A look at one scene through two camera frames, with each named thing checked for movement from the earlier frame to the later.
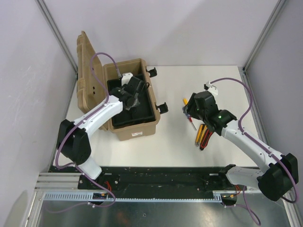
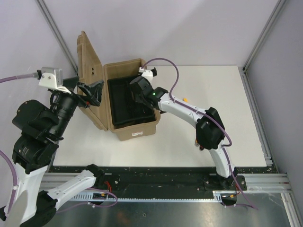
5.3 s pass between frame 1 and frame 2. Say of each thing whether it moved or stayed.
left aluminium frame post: stayed
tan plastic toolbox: stayed
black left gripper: moved
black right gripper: moved
